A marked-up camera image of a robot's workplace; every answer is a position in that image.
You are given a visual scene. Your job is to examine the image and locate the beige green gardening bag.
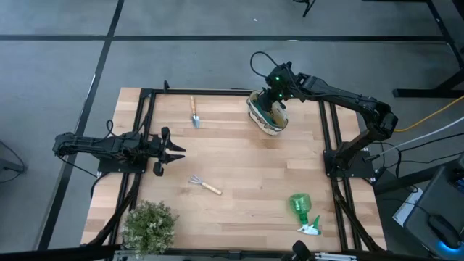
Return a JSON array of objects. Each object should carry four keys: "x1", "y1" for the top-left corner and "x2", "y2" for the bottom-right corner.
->
[{"x1": 246, "y1": 89, "x2": 290, "y2": 137}]

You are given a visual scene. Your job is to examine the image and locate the black computer mouse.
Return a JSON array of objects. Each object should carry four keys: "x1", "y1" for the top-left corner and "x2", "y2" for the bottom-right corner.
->
[{"x1": 428, "y1": 214, "x2": 462, "y2": 249}]

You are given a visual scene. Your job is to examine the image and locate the yellow cable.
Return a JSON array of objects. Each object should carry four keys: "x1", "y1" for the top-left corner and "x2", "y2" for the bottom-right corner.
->
[{"x1": 394, "y1": 94, "x2": 464, "y2": 133}]

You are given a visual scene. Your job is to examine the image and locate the wooden handled hand rake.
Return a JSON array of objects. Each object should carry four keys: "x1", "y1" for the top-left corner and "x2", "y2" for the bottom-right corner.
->
[{"x1": 188, "y1": 174, "x2": 223, "y2": 196}]

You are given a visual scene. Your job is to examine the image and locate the dark grey desk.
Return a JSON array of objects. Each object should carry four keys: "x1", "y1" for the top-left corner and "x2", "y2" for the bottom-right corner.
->
[{"x1": 402, "y1": 165, "x2": 464, "y2": 260}]

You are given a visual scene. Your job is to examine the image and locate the green plastic spray bottle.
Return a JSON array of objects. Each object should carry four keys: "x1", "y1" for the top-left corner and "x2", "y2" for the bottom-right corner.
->
[{"x1": 288, "y1": 192, "x2": 323, "y2": 236}]

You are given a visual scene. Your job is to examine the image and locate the potted green plant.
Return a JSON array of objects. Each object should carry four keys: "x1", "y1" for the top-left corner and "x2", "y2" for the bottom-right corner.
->
[{"x1": 121, "y1": 199, "x2": 180, "y2": 259}]

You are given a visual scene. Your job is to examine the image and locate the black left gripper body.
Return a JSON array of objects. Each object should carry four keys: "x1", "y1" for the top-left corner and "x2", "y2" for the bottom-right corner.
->
[{"x1": 146, "y1": 126, "x2": 172, "y2": 178}]

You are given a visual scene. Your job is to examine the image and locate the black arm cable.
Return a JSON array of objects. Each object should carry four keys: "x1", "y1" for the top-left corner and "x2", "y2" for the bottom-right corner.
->
[
  {"x1": 104, "y1": 119, "x2": 117, "y2": 139},
  {"x1": 249, "y1": 51, "x2": 280, "y2": 79}
]

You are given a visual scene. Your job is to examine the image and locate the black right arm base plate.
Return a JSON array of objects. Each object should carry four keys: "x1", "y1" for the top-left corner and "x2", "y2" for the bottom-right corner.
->
[{"x1": 323, "y1": 149, "x2": 375, "y2": 178}]

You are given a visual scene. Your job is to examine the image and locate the white paper sheet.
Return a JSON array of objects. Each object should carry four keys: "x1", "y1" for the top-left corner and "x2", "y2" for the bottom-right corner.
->
[{"x1": 393, "y1": 188, "x2": 423, "y2": 228}]

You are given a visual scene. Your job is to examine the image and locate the wooden handled garden trowel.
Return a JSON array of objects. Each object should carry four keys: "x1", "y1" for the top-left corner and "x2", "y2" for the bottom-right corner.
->
[{"x1": 189, "y1": 95, "x2": 201, "y2": 129}]

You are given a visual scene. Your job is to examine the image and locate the black chair base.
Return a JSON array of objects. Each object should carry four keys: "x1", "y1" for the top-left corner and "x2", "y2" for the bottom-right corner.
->
[{"x1": 293, "y1": 0, "x2": 316, "y2": 18}]

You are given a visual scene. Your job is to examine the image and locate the black horizontal bar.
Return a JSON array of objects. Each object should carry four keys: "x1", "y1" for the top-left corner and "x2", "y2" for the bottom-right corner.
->
[{"x1": 0, "y1": 244, "x2": 120, "y2": 261}]

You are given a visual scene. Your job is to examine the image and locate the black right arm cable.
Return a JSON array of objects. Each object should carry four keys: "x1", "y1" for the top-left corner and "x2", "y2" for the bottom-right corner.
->
[{"x1": 249, "y1": 51, "x2": 280, "y2": 79}]

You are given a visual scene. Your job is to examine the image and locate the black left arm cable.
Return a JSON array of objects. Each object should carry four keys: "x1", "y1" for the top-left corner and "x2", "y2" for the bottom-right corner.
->
[{"x1": 104, "y1": 119, "x2": 117, "y2": 139}]

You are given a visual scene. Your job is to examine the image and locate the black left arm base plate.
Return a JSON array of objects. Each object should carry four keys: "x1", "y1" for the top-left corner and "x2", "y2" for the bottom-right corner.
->
[{"x1": 97, "y1": 155, "x2": 148, "y2": 174}]

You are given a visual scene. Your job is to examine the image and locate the silver metal bracket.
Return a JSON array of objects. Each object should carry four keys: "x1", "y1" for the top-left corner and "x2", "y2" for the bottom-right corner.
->
[{"x1": 315, "y1": 252, "x2": 358, "y2": 261}]

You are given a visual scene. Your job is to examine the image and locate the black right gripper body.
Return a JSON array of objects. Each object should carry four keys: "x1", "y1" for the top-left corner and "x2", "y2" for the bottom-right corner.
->
[{"x1": 265, "y1": 61, "x2": 297, "y2": 103}]

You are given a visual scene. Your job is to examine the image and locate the grey stand foot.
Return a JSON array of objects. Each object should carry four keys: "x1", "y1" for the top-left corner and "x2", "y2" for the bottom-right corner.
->
[{"x1": 0, "y1": 158, "x2": 27, "y2": 173}]

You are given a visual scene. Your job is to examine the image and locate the white cable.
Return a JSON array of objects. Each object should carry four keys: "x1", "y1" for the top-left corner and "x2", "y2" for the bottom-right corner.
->
[{"x1": 365, "y1": 116, "x2": 464, "y2": 160}]

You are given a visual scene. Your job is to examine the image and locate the black desk leg frame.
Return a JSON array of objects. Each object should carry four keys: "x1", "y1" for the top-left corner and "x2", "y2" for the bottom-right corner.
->
[{"x1": 393, "y1": 0, "x2": 464, "y2": 99}]

